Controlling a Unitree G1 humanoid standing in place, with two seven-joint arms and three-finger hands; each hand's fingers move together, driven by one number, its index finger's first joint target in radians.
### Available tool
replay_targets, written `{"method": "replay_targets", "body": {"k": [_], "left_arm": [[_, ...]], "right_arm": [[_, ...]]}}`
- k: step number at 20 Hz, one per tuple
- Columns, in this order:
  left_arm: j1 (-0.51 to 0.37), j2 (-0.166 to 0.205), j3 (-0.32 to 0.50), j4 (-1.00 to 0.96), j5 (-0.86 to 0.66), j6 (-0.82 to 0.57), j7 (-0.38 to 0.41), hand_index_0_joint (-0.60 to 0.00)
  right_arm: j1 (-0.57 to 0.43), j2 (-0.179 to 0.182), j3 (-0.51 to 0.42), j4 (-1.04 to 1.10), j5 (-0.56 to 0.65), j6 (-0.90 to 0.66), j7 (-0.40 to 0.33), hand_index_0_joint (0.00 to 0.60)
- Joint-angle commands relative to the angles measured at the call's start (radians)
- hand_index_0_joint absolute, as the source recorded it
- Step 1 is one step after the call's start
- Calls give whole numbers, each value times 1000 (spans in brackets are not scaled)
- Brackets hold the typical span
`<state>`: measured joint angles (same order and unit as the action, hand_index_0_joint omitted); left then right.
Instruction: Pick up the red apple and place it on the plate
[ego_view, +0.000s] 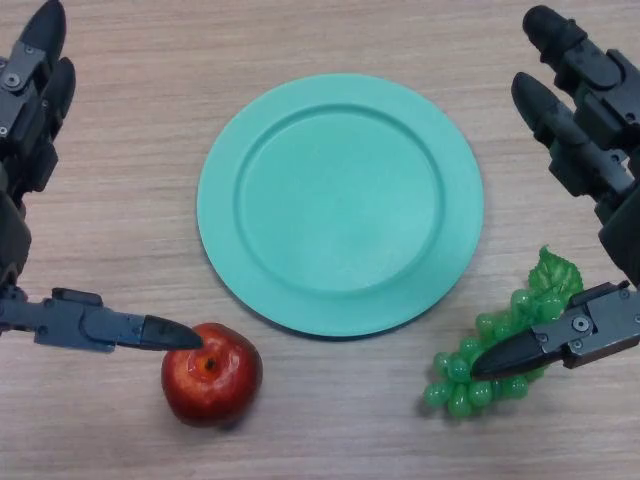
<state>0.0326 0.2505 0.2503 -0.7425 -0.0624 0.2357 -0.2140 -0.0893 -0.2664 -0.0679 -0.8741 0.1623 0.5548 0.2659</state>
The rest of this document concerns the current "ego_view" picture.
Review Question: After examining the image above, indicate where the red apple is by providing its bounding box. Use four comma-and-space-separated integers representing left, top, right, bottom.
160, 322, 264, 429

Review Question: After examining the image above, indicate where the green round plate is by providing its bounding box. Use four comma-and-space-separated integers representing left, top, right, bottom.
196, 73, 485, 342

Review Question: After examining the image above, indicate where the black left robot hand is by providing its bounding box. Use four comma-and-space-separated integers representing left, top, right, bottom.
0, 0, 204, 355

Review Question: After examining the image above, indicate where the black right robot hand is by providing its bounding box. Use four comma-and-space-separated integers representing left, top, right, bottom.
469, 4, 640, 384

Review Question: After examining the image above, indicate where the green plastic grape bunch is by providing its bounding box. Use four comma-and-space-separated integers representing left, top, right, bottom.
423, 244, 585, 420

